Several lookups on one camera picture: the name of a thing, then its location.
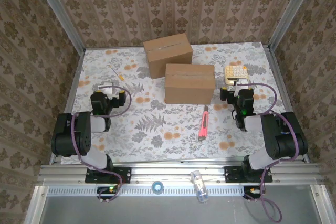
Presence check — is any brown cardboard box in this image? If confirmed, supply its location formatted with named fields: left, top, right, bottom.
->
left=143, top=33, right=194, bottom=80
left=164, top=63, right=216, bottom=105

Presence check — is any pink utility knife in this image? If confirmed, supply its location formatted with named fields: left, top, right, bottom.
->
left=198, top=105, right=209, bottom=142

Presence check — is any cream calculator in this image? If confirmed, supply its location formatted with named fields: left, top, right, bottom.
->
left=223, top=64, right=249, bottom=86

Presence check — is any floral tablecloth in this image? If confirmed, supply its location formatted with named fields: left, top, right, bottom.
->
left=59, top=41, right=308, bottom=166

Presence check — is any small black controller board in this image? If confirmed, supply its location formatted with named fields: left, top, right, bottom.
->
left=96, top=185, right=119, bottom=196
left=243, top=186, right=264, bottom=199

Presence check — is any clear plastic bottle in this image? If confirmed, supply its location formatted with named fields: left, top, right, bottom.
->
left=191, top=170, right=209, bottom=204

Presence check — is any round blue white knob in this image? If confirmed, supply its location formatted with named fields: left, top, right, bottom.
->
left=151, top=181, right=164, bottom=195

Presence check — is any grey metal panel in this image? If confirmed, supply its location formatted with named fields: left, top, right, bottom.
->
left=41, top=195, right=320, bottom=224

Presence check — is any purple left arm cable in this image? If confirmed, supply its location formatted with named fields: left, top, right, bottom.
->
left=70, top=84, right=132, bottom=204

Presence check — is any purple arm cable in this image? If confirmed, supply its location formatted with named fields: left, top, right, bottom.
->
left=237, top=82, right=301, bottom=222
left=70, top=84, right=132, bottom=204

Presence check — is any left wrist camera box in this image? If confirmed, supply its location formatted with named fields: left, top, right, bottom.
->
left=96, top=81, right=118, bottom=101

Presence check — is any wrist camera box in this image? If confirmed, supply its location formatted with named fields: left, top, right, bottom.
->
left=233, top=78, right=250, bottom=90
left=96, top=81, right=118, bottom=101

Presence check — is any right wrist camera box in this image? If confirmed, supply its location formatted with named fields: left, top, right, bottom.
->
left=233, top=78, right=250, bottom=90

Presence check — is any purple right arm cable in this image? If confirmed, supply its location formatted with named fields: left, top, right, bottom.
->
left=237, top=82, right=301, bottom=222

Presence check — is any yellow handled screwdriver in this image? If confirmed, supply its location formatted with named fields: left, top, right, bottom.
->
left=109, top=64, right=124, bottom=81

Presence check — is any aluminium table side rail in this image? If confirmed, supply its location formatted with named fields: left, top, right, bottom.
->
left=264, top=42, right=317, bottom=166
left=49, top=48, right=86, bottom=166

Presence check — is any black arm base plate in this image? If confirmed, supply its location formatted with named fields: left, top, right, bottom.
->
left=224, top=166, right=273, bottom=184
left=85, top=167, right=132, bottom=184

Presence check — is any white slotted cable duct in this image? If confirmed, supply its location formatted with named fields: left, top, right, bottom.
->
left=47, top=186, right=246, bottom=196

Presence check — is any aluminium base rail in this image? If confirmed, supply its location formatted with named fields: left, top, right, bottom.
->
left=38, top=160, right=325, bottom=186

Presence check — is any aluminium frame post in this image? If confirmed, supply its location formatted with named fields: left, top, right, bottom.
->
left=30, top=0, right=86, bottom=54
left=268, top=0, right=320, bottom=50

